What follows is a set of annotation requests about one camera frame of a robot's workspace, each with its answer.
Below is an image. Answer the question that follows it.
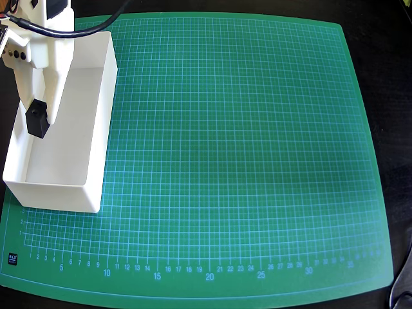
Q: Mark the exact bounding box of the black camera cable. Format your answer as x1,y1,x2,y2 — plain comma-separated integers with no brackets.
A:
8,0,133,39

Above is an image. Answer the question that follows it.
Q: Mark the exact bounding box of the dark grey cord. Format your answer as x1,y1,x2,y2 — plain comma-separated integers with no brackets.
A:
388,225,412,309

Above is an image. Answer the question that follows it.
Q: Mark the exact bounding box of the white rectangular bin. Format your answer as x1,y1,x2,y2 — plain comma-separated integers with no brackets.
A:
2,30,118,214

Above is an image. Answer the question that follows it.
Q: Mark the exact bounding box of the green cutting mat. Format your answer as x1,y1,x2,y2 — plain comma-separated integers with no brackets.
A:
0,11,395,309

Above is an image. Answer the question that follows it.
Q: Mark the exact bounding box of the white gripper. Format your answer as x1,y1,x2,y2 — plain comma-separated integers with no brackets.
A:
0,0,76,126

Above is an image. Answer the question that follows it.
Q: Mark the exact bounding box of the black cube with letter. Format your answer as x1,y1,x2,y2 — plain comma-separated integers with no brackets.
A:
25,98,51,140

